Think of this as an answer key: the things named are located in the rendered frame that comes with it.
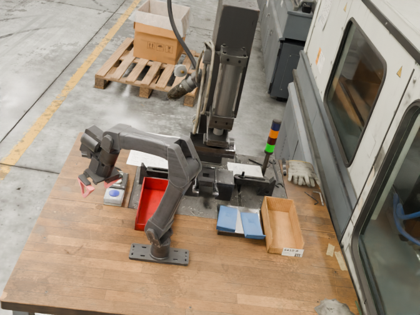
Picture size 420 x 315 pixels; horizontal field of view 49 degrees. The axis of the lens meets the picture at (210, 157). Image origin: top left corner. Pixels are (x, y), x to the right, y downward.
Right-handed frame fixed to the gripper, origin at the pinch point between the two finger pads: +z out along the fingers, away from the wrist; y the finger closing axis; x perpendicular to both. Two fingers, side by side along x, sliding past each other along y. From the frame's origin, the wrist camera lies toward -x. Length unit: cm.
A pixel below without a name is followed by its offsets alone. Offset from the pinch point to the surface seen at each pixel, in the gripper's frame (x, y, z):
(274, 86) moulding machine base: -84, -338, 79
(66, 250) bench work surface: 8.1, 13.7, 14.9
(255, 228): 44, -42, -2
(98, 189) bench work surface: -10.7, -15.9, 16.8
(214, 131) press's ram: 9.0, -44.0, -20.9
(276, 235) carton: 51, -47, -2
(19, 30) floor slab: -362, -235, 178
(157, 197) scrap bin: 7.8, -29.1, 10.4
